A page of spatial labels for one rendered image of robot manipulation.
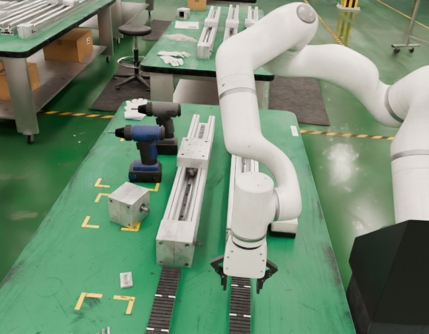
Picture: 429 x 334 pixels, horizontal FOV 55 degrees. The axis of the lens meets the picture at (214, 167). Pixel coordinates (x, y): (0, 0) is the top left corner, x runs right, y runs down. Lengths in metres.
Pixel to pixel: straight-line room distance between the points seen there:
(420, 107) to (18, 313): 1.11
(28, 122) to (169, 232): 2.53
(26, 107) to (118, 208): 2.29
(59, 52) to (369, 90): 4.13
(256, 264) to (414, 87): 0.59
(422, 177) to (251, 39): 0.54
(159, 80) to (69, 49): 2.08
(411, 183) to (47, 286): 0.97
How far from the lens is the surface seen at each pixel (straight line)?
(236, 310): 1.07
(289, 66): 1.15
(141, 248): 1.27
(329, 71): 1.13
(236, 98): 0.96
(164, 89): 3.01
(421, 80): 1.18
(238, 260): 1.00
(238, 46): 1.02
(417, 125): 1.17
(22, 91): 3.48
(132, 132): 1.48
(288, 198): 0.92
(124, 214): 1.33
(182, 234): 1.17
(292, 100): 4.64
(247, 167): 1.59
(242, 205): 0.89
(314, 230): 1.41
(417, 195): 1.13
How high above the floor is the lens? 1.62
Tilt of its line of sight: 30 degrees down
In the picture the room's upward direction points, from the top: 4 degrees clockwise
